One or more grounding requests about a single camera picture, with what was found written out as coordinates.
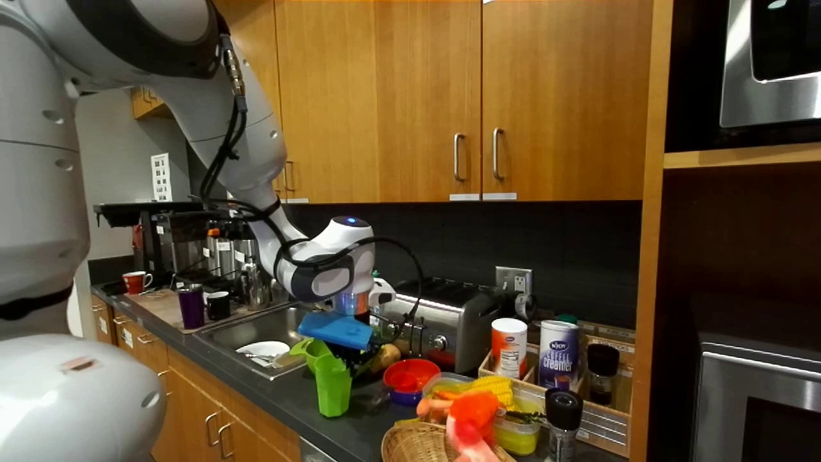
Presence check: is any clear plastic container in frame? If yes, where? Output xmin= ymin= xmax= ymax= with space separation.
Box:
xmin=424 ymin=374 xmax=539 ymax=457

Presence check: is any dark lidded jar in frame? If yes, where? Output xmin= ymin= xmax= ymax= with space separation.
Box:
xmin=589 ymin=343 xmax=618 ymax=405

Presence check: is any silver toaster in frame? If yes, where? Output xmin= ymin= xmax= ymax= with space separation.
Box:
xmin=374 ymin=276 xmax=507 ymax=373

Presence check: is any stainless steel sink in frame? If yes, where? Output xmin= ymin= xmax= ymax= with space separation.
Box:
xmin=201 ymin=309 xmax=306 ymax=383

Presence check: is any white orange canister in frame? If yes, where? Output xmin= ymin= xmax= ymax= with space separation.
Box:
xmin=491 ymin=319 xmax=528 ymax=380

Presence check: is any green plastic cup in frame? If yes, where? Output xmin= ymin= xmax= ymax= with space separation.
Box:
xmin=314 ymin=355 xmax=353 ymax=418

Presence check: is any espresso machine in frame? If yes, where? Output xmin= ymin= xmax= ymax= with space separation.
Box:
xmin=96 ymin=203 xmax=260 ymax=292

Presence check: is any white plate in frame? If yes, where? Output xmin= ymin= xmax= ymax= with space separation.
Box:
xmin=240 ymin=342 xmax=290 ymax=364

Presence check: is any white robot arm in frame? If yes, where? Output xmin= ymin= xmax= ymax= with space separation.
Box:
xmin=0 ymin=0 xmax=374 ymax=337

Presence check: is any purple mug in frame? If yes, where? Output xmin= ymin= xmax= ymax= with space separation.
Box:
xmin=177 ymin=285 xmax=206 ymax=328

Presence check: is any wicker basket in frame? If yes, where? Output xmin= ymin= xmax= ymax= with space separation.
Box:
xmin=380 ymin=416 xmax=516 ymax=462

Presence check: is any microwave oven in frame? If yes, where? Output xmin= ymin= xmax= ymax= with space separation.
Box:
xmin=718 ymin=0 xmax=821 ymax=129

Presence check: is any wall power outlet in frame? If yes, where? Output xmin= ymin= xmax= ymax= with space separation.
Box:
xmin=496 ymin=268 xmax=532 ymax=319

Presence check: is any red mug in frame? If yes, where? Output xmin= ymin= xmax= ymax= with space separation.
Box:
xmin=123 ymin=270 xmax=154 ymax=296

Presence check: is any green plastic bowl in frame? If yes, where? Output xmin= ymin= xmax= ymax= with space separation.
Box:
xmin=294 ymin=339 xmax=332 ymax=373

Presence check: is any wooden condiment box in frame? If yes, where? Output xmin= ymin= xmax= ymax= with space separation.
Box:
xmin=474 ymin=328 xmax=639 ymax=459

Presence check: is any red and blue bowl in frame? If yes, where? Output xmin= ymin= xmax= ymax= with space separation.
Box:
xmin=382 ymin=360 xmax=440 ymax=405

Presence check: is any black pepper grinder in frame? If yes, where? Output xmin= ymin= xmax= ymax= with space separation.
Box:
xmin=546 ymin=387 xmax=582 ymax=462

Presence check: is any black white mug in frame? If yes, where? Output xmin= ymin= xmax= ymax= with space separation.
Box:
xmin=206 ymin=291 xmax=232 ymax=320

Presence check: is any white blue canister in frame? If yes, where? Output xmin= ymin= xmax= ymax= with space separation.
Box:
xmin=539 ymin=320 xmax=577 ymax=387

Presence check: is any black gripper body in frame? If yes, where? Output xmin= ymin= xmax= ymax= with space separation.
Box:
xmin=349 ymin=276 xmax=396 ymax=328

